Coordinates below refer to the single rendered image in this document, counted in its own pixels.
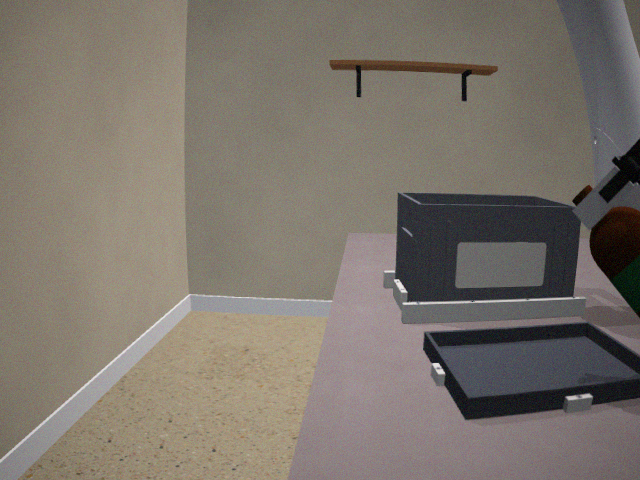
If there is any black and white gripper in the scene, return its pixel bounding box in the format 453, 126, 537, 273
572, 139, 640, 230

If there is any brown bottle with green label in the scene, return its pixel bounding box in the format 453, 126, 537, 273
589, 206, 640, 318

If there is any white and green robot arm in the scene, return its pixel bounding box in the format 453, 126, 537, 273
557, 0, 640, 186

